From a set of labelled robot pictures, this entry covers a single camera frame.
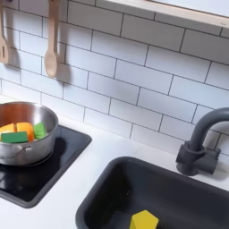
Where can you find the steel pot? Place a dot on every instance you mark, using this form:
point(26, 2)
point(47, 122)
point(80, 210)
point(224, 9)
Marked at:
point(35, 149)

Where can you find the orange toy carrot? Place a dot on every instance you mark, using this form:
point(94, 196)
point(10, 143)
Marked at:
point(26, 128)

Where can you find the green block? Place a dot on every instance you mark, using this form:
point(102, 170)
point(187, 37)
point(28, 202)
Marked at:
point(15, 137)

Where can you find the yellow block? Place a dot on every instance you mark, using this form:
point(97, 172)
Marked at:
point(143, 221)

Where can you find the black stove top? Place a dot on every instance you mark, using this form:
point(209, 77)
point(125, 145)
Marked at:
point(59, 155)

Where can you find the wooden spoon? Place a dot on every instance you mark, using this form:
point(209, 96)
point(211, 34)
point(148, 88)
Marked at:
point(51, 62)

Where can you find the dark grey tap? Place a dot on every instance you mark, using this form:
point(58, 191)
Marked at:
point(193, 158)

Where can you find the dark grey sink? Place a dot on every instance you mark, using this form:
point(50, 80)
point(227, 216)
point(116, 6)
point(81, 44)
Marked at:
point(179, 196)

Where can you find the wooden shelf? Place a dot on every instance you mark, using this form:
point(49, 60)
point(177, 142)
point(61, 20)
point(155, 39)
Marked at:
point(167, 13)

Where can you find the wooden slotted spatula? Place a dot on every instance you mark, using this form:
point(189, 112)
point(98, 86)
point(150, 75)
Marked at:
point(3, 50)

